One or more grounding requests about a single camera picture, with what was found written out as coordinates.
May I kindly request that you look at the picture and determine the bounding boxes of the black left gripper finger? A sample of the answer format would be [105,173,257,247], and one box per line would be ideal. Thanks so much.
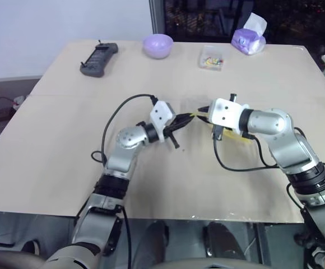
[168,117,196,133]
[175,112,197,124]

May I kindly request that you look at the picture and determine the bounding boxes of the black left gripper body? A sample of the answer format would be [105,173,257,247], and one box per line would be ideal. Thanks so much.
[163,113,181,150]

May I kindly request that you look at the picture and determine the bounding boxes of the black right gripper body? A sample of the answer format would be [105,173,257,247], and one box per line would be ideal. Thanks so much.
[210,123,226,141]

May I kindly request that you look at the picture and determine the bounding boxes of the clear box with coloured clips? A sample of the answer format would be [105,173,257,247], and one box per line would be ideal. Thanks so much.
[198,45,227,72]

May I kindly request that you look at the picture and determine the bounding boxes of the purple plastic bowl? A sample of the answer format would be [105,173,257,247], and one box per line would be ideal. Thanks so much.
[142,34,174,60]

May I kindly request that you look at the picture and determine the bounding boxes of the purple tissue pack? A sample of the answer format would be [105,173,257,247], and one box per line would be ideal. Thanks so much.
[230,12,268,56]

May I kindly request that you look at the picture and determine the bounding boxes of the dark grey remote controller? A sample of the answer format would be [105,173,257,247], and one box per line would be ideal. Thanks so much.
[79,40,119,77]

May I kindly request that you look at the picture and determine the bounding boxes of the black table leg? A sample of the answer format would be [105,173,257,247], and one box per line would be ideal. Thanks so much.
[256,222,273,266]

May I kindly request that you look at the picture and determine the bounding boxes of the black chair caster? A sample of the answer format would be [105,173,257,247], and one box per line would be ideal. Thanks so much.
[293,231,317,249]

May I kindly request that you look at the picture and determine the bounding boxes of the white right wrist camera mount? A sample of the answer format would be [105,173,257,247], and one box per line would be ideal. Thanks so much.
[208,98,250,137]

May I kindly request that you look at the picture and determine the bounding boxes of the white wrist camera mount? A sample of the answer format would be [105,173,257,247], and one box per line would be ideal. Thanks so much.
[208,98,250,137]
[150,101,178,141]

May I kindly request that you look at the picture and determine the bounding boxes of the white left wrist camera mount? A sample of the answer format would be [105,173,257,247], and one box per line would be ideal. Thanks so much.
[150,101,178,141]

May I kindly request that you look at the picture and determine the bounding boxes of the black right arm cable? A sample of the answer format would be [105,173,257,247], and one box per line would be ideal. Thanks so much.
[212,131,281,173]

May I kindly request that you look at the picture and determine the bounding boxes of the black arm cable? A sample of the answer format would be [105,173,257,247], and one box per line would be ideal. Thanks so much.
[90,94,159,169]
[212,131,281,173]

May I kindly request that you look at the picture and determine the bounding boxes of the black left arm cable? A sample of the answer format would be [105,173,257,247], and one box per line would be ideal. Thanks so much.
[90,94,159,169]

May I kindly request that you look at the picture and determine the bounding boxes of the grey window frame post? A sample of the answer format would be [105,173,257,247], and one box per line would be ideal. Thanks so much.
[148,0,166,43]

